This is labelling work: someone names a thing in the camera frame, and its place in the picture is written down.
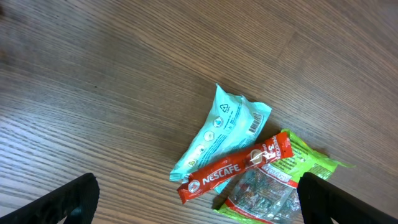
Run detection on red snack bar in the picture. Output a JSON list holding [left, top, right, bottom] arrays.
[[177, 132, 294, 203]]

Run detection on green candy bag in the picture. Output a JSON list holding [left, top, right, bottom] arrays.
[[215, 129, 349, 223]]

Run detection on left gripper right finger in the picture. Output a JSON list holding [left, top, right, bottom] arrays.
[[297, 172, 397, 224]]

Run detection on light blue white packet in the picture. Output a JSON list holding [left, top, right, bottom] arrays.
[[170, 85, 272, 192]]

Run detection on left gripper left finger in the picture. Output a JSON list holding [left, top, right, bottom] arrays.
[[1, 173, 100, 224]]

